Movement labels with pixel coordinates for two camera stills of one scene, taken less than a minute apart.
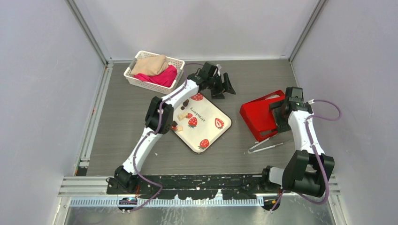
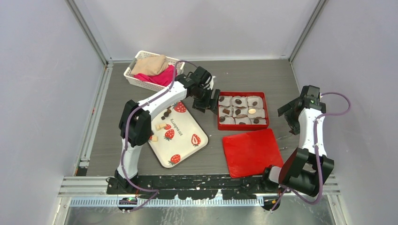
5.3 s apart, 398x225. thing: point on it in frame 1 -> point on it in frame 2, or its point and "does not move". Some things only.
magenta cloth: [166, 78] does not move
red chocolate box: [268, 126] -> [239, 110]
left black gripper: [226, 87] -> [212, 103]
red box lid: [259, 120] -> [248, 154]
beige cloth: [150, 65] does not move
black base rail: [192, 186] does not move
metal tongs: [250, 152] -> [278, 138]
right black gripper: [283, 126] -> [287, 110]
